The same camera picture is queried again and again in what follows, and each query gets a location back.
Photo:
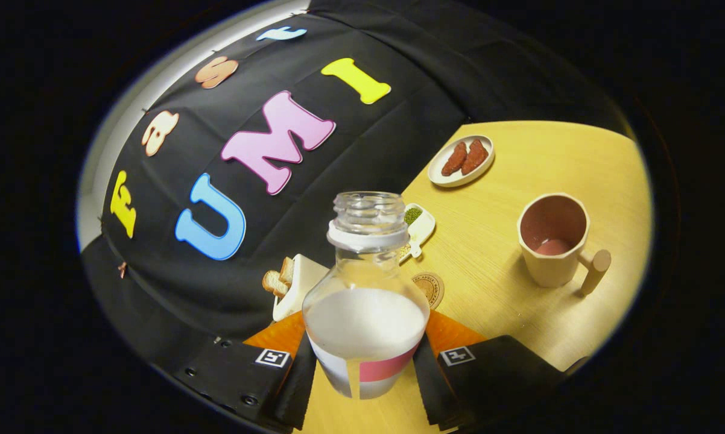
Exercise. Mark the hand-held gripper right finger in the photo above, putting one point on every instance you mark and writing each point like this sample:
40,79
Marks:
429,386

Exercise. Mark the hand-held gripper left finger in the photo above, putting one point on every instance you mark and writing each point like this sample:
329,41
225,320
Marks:
296,386

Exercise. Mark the clear juice bottle red label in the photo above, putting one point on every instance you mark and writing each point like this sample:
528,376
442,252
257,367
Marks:
365,319

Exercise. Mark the round cork coaster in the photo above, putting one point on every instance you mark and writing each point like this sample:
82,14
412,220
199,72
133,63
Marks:
431,287

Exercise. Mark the wooden table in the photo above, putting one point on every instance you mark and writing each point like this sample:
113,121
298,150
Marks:
519,337

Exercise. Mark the white toaster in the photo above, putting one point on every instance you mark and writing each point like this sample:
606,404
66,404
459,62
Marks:
302,283

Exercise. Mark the toast slice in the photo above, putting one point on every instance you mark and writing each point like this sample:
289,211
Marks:
287,270
274,282

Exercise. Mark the small white divided dish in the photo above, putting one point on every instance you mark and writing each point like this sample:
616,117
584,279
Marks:
423,230

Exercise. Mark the white oval plate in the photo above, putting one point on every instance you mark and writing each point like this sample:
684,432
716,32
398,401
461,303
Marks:
444,178

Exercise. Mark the pink clothespin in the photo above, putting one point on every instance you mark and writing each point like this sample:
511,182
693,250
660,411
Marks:
122,270

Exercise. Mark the red sausage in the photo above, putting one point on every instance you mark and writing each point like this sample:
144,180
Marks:
454,159
474,157

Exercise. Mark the black backdrop cloth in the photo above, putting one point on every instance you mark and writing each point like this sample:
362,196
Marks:
338,157

